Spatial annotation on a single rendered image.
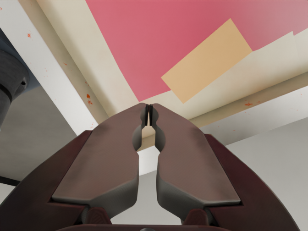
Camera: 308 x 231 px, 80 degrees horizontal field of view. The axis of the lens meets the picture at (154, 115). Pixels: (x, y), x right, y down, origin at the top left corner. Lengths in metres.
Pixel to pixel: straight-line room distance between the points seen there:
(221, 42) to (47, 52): 0.20
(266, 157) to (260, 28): 3.46
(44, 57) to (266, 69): 0.27
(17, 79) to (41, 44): 0.34
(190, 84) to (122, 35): 0.11
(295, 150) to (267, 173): 0.58
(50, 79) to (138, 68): 0.11
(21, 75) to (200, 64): 0.47
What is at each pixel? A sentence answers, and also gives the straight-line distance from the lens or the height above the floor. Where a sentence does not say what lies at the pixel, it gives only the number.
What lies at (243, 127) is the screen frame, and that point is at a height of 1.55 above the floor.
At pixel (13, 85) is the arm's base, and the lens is 0.58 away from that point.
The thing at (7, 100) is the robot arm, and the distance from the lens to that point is 0.56.
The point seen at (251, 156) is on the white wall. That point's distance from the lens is 3.68.
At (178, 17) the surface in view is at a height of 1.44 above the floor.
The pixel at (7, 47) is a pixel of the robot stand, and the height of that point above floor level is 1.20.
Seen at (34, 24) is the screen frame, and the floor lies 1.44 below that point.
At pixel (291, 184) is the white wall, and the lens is 3.59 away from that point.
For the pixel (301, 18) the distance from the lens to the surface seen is 0.29.
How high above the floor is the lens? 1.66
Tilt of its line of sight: 38 degrees down
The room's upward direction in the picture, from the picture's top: 168 degrees clockwise
